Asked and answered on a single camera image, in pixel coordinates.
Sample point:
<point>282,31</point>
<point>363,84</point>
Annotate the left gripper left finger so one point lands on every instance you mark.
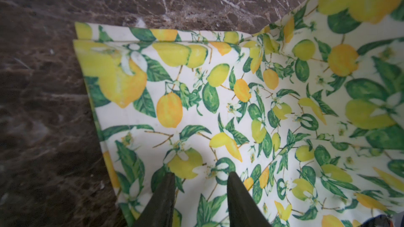
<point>160,209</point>

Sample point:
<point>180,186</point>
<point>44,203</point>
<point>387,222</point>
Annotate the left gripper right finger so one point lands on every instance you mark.
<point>243,211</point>

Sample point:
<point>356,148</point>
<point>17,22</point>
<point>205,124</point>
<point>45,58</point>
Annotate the lemon print skirt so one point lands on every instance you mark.
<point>308,113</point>

